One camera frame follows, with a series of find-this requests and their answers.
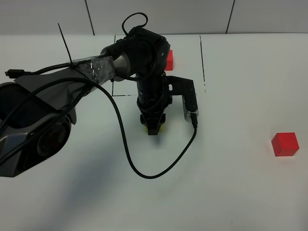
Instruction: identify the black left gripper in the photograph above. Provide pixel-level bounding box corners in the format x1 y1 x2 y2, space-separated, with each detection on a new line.
137 71 172 135

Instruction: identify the yellow block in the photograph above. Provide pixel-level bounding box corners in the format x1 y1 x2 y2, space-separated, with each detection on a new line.
145 125 163 133

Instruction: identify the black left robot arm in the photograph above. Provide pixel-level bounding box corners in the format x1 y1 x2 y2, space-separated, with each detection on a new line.
0 26 170 178

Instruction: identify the red template block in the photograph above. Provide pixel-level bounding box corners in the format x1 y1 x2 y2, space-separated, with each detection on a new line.
165 50 173 71

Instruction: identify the black camera cable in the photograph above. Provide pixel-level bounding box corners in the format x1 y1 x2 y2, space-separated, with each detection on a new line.
0 13 198 180

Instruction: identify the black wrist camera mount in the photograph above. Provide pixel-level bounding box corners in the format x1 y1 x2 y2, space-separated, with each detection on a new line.
166 76 199 122

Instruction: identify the black cable tie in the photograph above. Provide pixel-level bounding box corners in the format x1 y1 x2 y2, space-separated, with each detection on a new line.
57 23 73 65

